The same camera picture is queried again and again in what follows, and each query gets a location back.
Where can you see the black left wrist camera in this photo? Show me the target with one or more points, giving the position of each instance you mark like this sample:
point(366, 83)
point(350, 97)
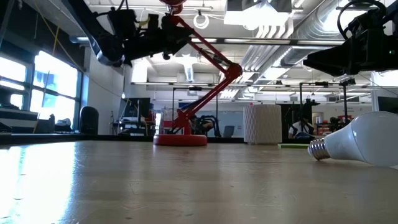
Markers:
point(122, 23)

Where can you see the black monitor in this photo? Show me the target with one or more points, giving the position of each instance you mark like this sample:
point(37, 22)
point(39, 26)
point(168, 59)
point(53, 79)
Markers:
point(388, 105)
point(138, 107)

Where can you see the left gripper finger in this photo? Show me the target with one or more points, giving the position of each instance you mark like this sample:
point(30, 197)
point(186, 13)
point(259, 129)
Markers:
point(180, 34)

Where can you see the white lightbulb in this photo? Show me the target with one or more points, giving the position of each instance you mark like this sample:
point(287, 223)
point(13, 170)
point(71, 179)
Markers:
point(367, 140)

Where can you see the black chair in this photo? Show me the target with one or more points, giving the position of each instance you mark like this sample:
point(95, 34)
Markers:
point(89, 121)

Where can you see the red desk lamp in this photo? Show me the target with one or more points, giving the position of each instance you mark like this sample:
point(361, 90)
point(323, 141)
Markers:
point(180, 140)

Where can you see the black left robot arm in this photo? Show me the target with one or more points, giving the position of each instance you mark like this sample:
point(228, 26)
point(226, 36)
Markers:
point(93, 28)

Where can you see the person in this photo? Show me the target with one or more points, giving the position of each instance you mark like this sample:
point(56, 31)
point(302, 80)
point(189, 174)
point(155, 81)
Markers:
point(300, 128)

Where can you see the white textured cup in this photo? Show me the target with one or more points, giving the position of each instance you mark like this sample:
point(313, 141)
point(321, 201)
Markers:
point(262, 124)

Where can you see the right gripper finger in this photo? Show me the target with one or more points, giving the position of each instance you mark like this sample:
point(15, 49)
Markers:
point(345, 60)

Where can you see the green sticky note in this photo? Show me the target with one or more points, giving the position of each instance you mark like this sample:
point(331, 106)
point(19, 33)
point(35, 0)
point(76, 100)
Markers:
point(293, 146)

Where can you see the black metal stand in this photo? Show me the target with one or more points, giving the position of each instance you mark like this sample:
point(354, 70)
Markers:
point(345, 102)

